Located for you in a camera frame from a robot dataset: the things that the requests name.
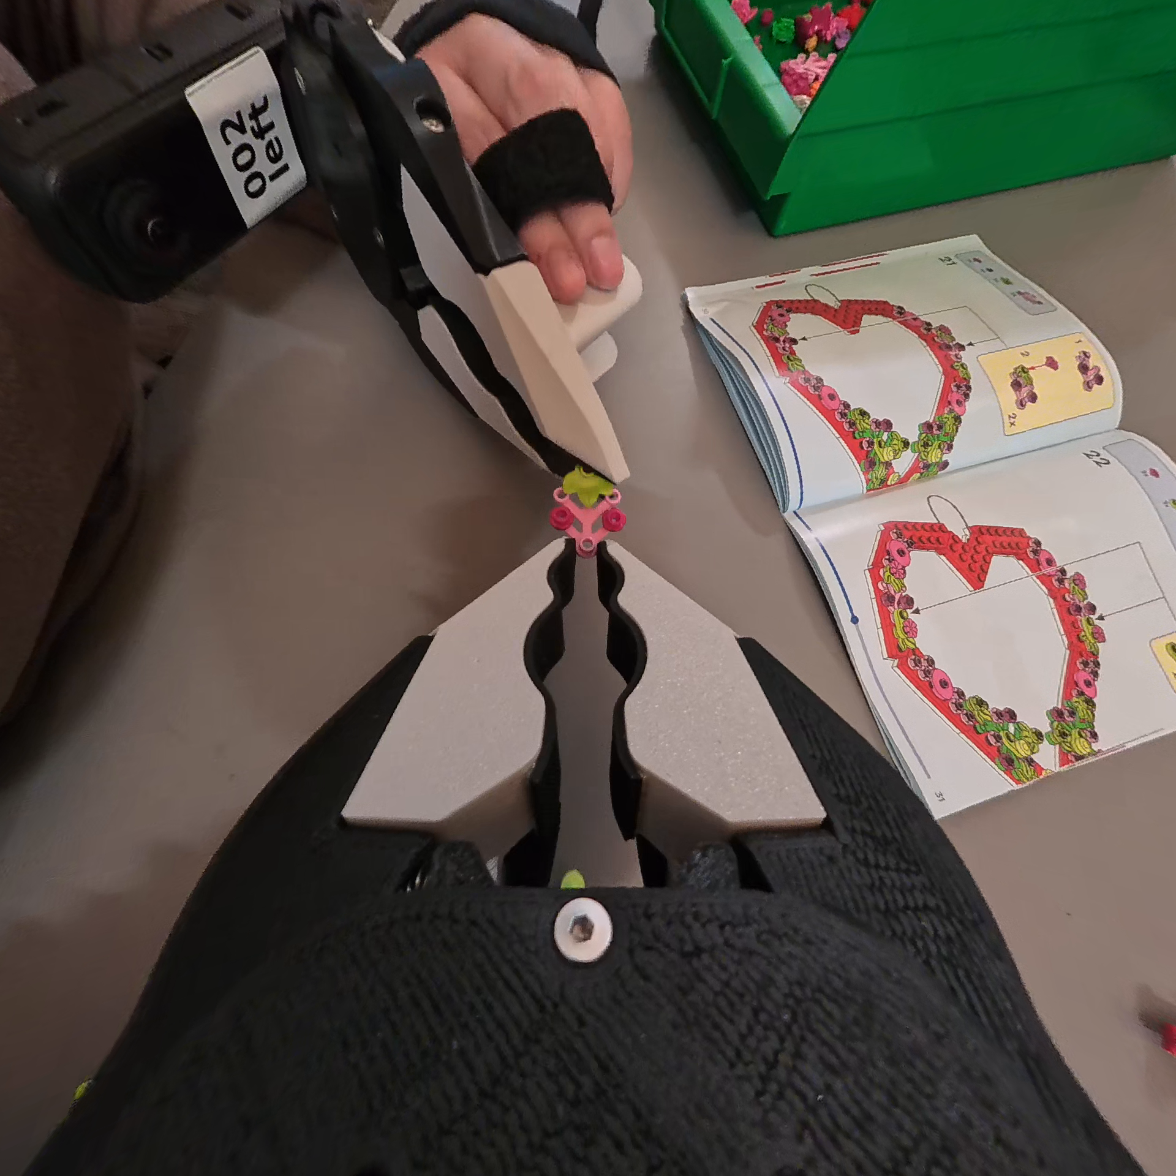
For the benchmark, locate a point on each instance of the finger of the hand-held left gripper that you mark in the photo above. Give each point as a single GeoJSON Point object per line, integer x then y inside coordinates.
{"type": "Point", "coordinates": [464, 391]}
{"type": "Point", "coordinates": [552, 367]}

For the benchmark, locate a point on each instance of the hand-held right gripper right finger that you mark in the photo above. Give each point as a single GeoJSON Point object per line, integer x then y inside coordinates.
{"type": "Point", "coordinates": [722, 726]}

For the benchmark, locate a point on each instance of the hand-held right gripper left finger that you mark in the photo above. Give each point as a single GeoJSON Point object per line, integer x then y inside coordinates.
{"type": "Point", "coordinates": [442, 726]}

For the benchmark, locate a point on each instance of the lime green lego leaf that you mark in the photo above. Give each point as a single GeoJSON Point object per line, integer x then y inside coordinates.
{"type": "Point", "coordinates": [582, 482]}

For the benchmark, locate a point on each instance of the pink lego flower piece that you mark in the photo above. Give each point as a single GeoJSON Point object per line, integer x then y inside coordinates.
{"type": "Point", "coordinates": [589, 520]}

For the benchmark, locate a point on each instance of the person's left forearm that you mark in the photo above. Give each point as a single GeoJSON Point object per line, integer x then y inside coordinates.
{"type": "Point", "coordinates": [496, 23]}

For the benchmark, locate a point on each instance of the lego instruction booklet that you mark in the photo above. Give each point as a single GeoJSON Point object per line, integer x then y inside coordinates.
{"type": "Point", "coordinates": [965, 552]}

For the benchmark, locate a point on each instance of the pile of lego pieces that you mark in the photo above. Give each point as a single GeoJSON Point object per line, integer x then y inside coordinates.
{"type": "Point", "coordinates": [808, 47]}

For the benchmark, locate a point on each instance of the small red lego piece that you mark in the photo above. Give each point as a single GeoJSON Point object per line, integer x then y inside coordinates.
{"type": "Point", "coordinates": [1165, 1034]}

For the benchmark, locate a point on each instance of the person's left hand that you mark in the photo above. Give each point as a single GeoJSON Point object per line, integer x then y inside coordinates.
{"type": "Point", "coordinates": [542, 87]}

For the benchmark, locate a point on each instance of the green plastic bin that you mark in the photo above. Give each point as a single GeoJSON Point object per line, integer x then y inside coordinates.
{"type": "Point", "coordinates": [965, 111]}

